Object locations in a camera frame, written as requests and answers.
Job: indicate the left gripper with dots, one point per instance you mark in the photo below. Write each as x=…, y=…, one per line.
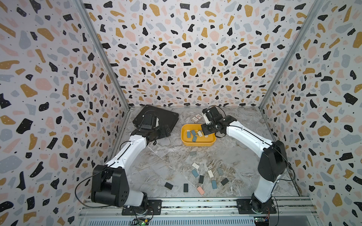
x=163, y=134

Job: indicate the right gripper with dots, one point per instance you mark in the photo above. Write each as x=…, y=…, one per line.
x=203, y=126

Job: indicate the teal eraser low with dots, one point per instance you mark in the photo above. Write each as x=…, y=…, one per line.
x=195, y=173

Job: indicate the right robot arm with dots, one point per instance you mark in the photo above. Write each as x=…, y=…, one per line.
x=273, y=159

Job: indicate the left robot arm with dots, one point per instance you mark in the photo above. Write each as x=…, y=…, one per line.
x=109, y=182

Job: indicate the playing card box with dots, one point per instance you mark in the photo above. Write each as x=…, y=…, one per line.
x=197, y=118

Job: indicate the yellow storage box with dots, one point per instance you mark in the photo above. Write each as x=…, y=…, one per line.
x=204, y=141

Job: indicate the black eraser right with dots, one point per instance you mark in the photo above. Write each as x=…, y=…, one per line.
x=224, y=181

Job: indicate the black eraser far left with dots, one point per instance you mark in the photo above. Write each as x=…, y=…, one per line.
x=168, y=186

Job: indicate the pink eraser bottom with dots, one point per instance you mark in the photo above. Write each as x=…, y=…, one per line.
x=200, y=190

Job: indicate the black eraser bottom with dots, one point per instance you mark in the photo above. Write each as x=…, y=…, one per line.
x=185, y=188

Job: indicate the black flat case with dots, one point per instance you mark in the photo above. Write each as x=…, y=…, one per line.
x=165, y=116

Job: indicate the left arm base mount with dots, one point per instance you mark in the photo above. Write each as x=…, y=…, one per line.
x=152, y=207

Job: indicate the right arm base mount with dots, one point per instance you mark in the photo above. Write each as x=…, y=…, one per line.
x=254, y=206

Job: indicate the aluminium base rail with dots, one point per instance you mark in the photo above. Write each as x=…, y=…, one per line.
x=222, y=211

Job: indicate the left aluminium corner post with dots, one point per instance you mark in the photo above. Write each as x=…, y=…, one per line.
x=79, y=5

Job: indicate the aluminium corner post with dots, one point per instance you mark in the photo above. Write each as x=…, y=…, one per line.
x=79, y=5
x=317, y=5

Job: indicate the right aluminium corner post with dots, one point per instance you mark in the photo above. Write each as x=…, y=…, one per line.
x=317, y=5

